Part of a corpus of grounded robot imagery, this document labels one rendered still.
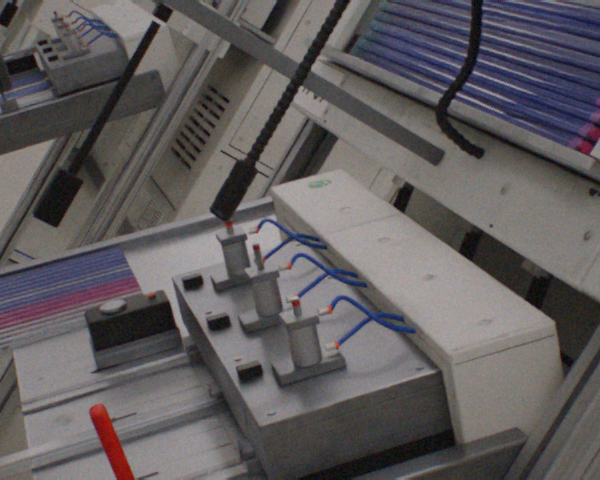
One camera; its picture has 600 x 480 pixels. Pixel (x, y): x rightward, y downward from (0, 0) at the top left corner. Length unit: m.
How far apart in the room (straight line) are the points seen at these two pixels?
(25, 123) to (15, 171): 3.35
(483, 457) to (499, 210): 0.21
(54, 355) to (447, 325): 0.46
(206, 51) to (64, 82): 0.25
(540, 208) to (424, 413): 0.17
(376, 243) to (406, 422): 0.24
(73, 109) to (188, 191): 0.26
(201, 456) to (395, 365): 0.17
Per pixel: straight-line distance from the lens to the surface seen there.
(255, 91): 2.25
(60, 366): 1.18
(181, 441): 0.98
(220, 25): 1.01
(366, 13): 1.38
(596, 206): 0.87
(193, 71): 2.18
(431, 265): 1.00
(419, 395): 0.87
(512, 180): 0.97
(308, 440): 0.86
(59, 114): 2.20
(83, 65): 2.23
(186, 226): 1.46
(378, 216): 1.13
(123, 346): 1.14
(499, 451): 0.86
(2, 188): 5.56
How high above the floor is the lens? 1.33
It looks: 6 degrees down
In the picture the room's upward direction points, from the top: 31 degrees clockwise
